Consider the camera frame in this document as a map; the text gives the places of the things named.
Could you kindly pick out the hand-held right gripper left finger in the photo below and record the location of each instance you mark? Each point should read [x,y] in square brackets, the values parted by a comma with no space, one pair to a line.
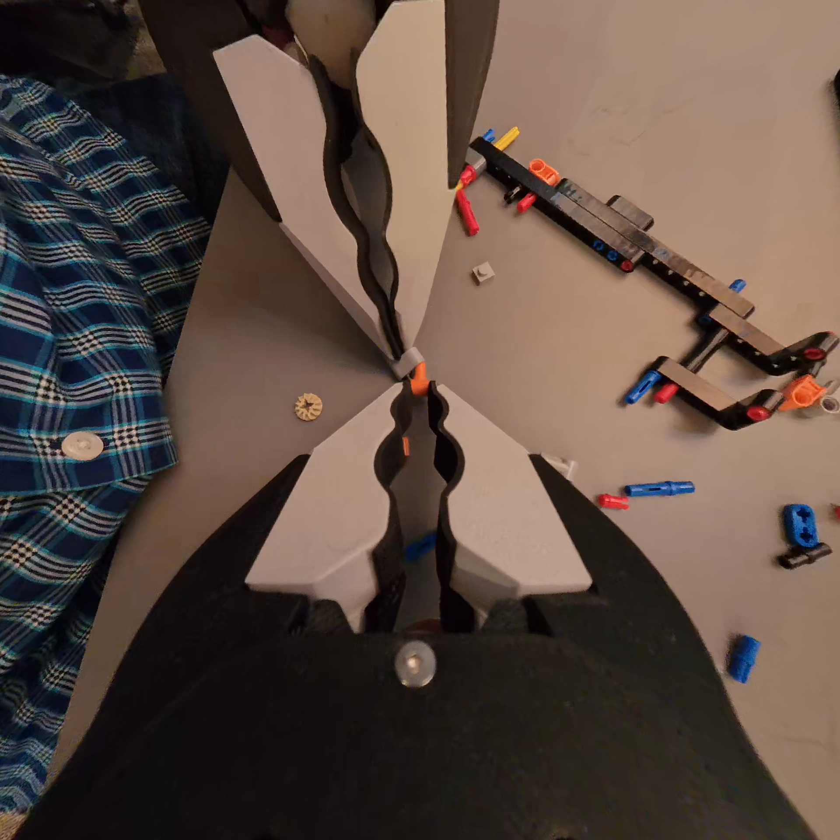
[321,525]

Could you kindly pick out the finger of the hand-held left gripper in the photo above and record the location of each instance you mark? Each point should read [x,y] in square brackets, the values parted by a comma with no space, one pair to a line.
[417,131]
[282,144]

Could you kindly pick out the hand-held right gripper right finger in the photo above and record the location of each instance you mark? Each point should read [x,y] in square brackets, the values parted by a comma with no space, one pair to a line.
[518,525]

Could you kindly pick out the tan lego gear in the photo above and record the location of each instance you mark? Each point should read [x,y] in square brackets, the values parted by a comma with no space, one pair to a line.
[307,407]

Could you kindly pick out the orange lego axle connector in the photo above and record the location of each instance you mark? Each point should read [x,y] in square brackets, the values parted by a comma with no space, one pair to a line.
[420,380]

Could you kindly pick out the light grey lego liftarm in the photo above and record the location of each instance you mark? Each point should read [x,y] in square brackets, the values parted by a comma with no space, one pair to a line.
[408,364]

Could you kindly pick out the black lego frame assembly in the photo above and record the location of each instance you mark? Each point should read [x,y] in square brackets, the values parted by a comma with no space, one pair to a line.
[656,249]

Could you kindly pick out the small grey lego connector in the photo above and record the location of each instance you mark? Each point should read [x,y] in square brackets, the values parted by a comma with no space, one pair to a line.
[561,464]

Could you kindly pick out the short yellow lego axle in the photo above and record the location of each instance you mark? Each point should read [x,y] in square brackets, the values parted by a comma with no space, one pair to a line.
[506,136]

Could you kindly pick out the long red lego pin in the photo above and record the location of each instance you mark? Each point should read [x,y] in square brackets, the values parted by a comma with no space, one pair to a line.
[468,216]

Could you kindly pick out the long blue lego pin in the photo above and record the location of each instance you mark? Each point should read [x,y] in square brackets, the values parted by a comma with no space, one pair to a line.
[658,489]

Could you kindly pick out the small grey lego plate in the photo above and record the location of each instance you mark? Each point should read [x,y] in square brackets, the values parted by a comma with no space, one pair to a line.
[482,274]

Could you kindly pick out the blue oval lego liftarm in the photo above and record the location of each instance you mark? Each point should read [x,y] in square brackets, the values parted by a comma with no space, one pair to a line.
[799,523]

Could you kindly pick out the black lego pin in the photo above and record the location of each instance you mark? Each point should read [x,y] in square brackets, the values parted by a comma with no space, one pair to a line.
[804,559]

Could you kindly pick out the grey lego bush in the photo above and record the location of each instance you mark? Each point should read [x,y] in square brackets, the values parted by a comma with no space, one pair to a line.
[831,405]

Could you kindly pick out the blue plaid shirt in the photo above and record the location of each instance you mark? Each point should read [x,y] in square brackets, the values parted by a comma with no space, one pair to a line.
[79,295]

